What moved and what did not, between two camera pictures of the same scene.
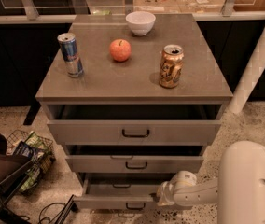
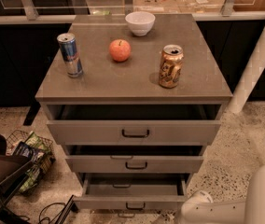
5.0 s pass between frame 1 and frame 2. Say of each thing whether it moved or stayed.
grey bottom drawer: stayed
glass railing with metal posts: stayed
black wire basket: stayed
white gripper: moved
